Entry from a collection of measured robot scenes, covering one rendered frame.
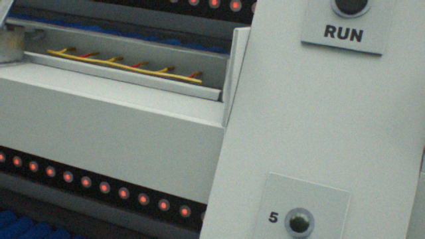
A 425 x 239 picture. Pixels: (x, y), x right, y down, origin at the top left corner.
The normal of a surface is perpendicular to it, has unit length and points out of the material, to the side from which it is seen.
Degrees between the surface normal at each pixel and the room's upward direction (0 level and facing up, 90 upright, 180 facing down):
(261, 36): 90
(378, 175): 90
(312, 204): 90
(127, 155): 110
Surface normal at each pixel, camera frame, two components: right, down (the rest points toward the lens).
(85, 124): -0.36, 0.21
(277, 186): -0.29, -0.12
